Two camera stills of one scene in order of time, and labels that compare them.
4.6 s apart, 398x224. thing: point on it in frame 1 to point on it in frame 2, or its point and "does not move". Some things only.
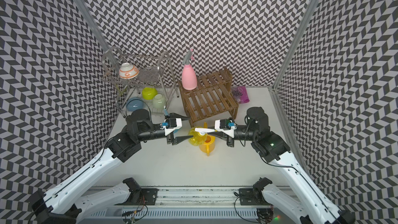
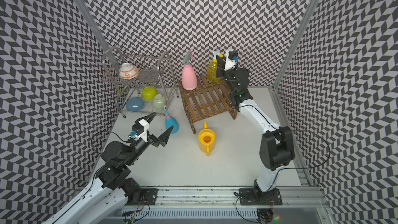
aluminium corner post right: [278, 106] does not move
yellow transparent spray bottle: [197, 139] to [211, 68]
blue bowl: [133, 103] does not move
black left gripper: [176, 140] to [162, 139]
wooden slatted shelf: [213, 96] does not move
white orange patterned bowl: [127, 71] does not move
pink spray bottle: [189, 79] does not move
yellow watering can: [210, 144] does not move
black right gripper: [229, 140] to [221, 66]
